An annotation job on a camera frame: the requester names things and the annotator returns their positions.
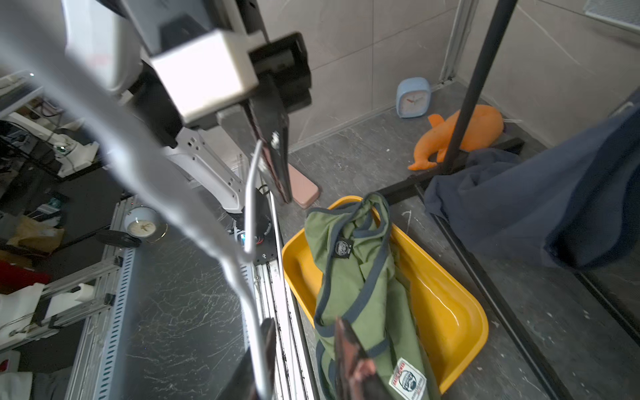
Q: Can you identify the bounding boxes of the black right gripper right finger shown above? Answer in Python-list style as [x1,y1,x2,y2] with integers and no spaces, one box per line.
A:
[334,318,392,400]

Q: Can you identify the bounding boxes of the orange plush toy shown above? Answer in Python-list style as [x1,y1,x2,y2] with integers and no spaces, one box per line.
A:
[407,103,506,173]

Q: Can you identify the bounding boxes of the black clothes rack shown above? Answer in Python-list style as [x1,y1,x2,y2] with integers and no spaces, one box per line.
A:
[381,1,639,399]

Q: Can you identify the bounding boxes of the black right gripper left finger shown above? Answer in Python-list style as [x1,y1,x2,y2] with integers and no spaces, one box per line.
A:
[217,318,276,400]

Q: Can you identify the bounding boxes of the pink rectangular case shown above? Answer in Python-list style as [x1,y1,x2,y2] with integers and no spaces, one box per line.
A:
[288,164,320,209]

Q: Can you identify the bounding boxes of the green printed tank top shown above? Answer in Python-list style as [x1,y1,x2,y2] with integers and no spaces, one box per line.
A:
[375,348,441,399]

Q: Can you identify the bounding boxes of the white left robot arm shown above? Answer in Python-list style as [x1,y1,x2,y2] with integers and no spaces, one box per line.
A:
[62,1,312,263]

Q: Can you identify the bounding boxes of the white round clock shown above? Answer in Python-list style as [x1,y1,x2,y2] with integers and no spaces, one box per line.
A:
[123,206,168,243]

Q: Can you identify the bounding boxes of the large yellow plastic tray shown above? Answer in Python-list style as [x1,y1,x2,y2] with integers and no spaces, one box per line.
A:
[283,197,488,395]

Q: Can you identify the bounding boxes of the white wire hanger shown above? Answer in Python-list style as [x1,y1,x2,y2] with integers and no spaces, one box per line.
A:
[1,1,273,399]

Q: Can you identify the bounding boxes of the dark grey tank top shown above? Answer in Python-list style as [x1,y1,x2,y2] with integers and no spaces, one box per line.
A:
[424,94,639,270]

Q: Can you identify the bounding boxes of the plain green tank top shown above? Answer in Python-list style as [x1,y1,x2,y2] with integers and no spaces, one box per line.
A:
[304,193,423,399]

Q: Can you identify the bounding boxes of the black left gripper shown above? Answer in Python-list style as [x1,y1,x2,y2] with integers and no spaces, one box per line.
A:
[238,32,312,203]

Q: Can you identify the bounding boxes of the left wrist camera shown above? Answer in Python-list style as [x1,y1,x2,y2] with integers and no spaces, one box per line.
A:
[151,29,266,125]

